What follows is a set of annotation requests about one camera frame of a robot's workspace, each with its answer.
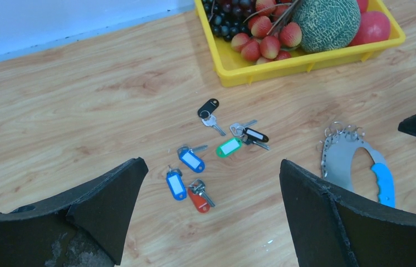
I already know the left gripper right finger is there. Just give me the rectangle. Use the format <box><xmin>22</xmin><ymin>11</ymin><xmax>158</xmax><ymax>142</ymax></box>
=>
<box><xmin>279</xmin><ymin>159</ymin><xmax>416</xmax><ymax>266</ymax></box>

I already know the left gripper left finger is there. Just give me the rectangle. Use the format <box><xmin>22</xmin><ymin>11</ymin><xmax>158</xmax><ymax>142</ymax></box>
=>
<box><xmin>0</xmin><ymin>157</ymin><xmax>148</xmax><ymax>266</ymax></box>

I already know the large keyring with small rings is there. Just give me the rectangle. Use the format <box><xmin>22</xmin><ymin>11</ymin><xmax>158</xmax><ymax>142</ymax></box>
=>
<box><xmin>316</xmin><ymin>121</ymin><xmax>396</xmax><ymax>208</ymax></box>

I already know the black tagged key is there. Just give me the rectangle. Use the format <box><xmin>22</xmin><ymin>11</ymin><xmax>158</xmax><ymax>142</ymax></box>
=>
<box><xmin>197</xmin><ymin>98</ymin><xmax>226</xmax><ymax>136</ymax></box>

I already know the blue tag key left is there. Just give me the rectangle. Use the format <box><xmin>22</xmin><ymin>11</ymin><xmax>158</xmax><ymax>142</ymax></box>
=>
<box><xmin>166</xmin><ymin>166</ymin><xmax>187</xmax><ymax>201</ymax></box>

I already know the lower red apple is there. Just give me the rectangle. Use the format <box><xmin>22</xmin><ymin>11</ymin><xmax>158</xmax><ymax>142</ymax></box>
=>
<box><xmin>349</xmin><ymin>11</ymin><xmax>391</xmax><ymax>46</ymax></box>

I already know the red apple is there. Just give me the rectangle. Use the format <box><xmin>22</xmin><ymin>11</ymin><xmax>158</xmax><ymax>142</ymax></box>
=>
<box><xmin>349</xmin><ymin>11</ymin><xmax>391</xmax><ymax>46</ymax></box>
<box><xmin>356</xmin><ymin>0</ymin><xmax>369</xmax><ymax>13</ymax></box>

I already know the red tag key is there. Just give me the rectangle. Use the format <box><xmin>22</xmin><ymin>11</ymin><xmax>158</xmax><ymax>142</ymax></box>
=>
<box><xmin>188</xmin><ymin>179</ymin><xmax>216</xmax><ymax>214</ymax></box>

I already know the green tag key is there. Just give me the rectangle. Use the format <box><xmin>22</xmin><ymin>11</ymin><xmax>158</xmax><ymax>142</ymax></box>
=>
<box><xmin>216</xmin><ymin>137</ymin><xmax>242</xmax><ymax>158</ymax></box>

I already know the upper red apple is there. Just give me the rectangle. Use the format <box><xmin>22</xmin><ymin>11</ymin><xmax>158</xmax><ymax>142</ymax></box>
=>
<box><xmin>356</xmin><ymin>0</ymin><xmax>369</xmax><ymax>13</ymax></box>

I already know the green netted melon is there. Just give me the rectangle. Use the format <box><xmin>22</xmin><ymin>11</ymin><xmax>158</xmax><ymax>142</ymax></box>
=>
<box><xmin>292</xmin><ymin>0</ymin><xmax>361</xmax><ymax>53</ymax></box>

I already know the red cherries cluster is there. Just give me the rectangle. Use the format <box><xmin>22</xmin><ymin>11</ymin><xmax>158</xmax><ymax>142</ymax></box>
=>
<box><xmin>228</xmin><ymin>1</ymin><xmax>302</xmax><ymax>65</ymax></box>

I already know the yellow plastic fruit tray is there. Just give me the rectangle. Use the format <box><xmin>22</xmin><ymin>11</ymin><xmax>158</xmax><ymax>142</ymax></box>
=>
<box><xmin>193</xmin><ymin>0</ymin><xmax>407</xmax><ymax>88</ymax></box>

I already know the dark purple grape bunch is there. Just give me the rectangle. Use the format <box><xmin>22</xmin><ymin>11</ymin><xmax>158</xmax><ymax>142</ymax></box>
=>
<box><xmin>201</xmin><ymin>0</ymin><xmax>256</xmax><ymax>42</ymax></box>

